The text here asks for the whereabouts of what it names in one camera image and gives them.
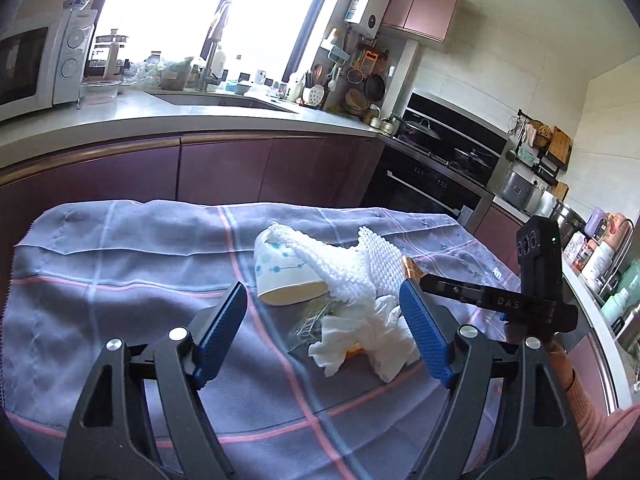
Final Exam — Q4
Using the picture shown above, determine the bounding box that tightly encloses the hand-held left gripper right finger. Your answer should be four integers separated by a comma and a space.
399, 280, 588, 480

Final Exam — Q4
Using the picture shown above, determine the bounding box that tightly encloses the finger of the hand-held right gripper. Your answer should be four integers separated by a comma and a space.
419, 271, 484, 307

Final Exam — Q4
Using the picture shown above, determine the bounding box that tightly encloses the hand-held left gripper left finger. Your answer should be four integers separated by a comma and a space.
59, 281, 248, 480

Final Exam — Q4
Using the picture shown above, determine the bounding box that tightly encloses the white tissue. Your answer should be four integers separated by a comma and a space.
307, 294, 422, 384

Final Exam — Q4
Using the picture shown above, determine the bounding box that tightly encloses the white knitted cloth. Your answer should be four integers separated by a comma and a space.
272, 224, 407, 307

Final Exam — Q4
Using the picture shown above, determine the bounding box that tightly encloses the white blue-print paper cup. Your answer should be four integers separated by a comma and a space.
254, 227, 329, 307

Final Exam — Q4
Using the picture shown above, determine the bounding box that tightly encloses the clear green snack wrapper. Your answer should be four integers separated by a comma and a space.
287, 304, 347, 352

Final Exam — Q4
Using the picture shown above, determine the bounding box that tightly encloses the white bottle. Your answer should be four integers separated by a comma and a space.
582, 242, 614, 282

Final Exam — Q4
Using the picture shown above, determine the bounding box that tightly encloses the stainless steel pot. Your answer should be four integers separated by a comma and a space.
550, 200, 587, 247

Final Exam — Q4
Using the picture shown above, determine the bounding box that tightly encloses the purple bottle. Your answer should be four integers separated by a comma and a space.
582, 210, 609, 241

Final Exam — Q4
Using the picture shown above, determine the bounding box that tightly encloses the pale green bottle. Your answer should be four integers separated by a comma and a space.
602, 287, 631, 327

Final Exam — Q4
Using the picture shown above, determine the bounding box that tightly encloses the stainless steel box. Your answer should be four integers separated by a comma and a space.
497, 170, 544, 211

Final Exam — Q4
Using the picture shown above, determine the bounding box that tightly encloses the black integrated stove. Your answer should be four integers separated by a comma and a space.
360, 89, 516, 223

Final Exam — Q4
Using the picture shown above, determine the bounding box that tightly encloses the grey plaid tablecloth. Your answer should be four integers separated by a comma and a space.
0, 199, 526, 480

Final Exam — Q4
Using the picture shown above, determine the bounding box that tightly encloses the black spice rack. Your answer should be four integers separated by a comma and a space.
515, 109, 574, 187

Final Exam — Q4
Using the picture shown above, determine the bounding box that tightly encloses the wok with glass lid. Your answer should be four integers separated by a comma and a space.
452, 147, 494, 171

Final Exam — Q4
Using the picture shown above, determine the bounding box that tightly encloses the dark pot with lid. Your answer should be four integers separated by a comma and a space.
400, 119, 442, 142

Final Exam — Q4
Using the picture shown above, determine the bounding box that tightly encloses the steel kitchen sink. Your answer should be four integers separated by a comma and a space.
150, 91, 297, 114

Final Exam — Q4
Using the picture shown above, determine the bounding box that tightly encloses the clear glass food container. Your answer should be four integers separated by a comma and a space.
80, 78, 123, 106

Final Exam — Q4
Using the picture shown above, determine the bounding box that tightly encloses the metal kitchen faucet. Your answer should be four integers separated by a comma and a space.
196, 2, 227, 93

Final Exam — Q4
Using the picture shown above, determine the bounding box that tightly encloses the glass french press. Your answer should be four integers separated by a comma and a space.
95, 28, 129, 79

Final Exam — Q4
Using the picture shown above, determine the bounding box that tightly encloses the kitchen window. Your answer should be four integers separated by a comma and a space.
92, 0, 337, 92

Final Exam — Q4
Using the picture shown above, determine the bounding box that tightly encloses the white microwave oven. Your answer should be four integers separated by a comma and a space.
0, 9, 98, 123

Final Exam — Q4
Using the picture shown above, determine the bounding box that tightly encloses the pink wall cabinet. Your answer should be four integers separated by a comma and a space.
381, 0, 460, 43

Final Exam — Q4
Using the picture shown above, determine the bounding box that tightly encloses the white wall water heater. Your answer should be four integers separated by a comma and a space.
344, 0, 393, 40

